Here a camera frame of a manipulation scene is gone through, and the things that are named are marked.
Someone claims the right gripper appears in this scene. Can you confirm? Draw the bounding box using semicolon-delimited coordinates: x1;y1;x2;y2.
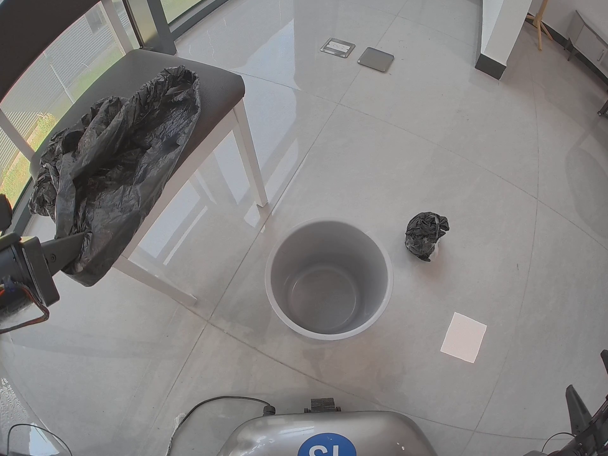
565;350;608;456

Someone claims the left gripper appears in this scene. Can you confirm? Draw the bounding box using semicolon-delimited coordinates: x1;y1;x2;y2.
0;232;92;307

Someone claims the black plastic bag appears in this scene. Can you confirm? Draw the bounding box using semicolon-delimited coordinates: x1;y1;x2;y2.
28;66;202;288

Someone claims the black plastic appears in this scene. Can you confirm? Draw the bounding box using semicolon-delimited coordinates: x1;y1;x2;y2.
405;211;450;262

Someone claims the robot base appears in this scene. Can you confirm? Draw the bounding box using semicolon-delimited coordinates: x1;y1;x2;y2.
216;397;438;456

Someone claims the white trash bin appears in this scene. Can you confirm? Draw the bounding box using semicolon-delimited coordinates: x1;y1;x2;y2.
264;218;394;341

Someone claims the grey seat white chair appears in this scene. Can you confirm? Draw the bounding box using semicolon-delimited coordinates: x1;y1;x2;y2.
0;0;269;306

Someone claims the grey metal cabinet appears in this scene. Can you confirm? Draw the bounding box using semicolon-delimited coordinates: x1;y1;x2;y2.
564;10;608;117

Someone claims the black cable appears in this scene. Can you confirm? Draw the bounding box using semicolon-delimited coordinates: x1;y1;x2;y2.
168;396;277;456

